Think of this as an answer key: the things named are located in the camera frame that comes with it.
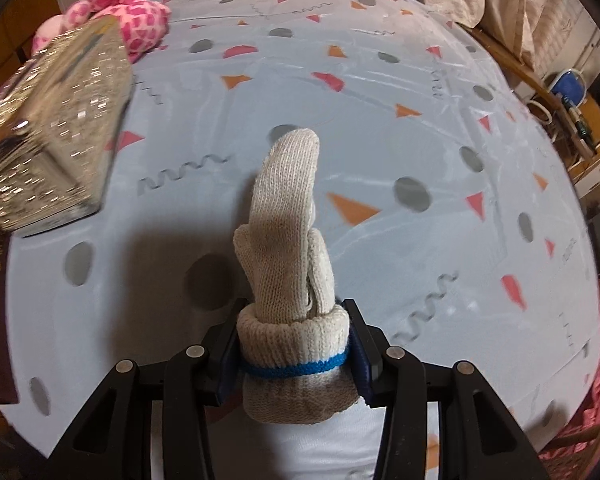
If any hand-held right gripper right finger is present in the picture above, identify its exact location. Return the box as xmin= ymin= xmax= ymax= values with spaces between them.
xmin=341 ymin=299 xmax=551 ymax=480

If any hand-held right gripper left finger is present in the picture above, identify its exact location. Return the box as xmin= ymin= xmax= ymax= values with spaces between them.
xmin=45 ymin=297 xmax=248 ymax=480

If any white knit glove blue stripe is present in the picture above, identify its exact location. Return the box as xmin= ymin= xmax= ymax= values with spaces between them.
xmin=232 ymin=128 xmax=358 ymax=426

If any silver ornate tissue box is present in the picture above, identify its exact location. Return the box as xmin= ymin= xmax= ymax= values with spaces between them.
xmin=0 ymin=15 xmax=135 ymax=238

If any black power tool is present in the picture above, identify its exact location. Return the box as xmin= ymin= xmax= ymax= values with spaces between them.
xmin=565 ymin=100 xmax=596 ymax=148

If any wooden side table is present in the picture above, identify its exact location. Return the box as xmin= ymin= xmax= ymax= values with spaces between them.
xmin=460 ymin=22 xmax=556 ymax=106

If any blue folding chair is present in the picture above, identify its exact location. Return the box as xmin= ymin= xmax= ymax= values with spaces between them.
xmin=550 ymin=70 xmax=588 ymax=106

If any pink spotted plush toy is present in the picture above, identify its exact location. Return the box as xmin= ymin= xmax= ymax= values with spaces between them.
xmin=32 ymin=0 xmax=172 ymax=65

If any wooden wardrobe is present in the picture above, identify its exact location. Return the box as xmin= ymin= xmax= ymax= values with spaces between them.
xmin=0 ymin=0 xmax=81 ymax=106

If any white cable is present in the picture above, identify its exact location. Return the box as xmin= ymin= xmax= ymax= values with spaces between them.
xmin=527 ymin=97 xmax=556 ymax=123

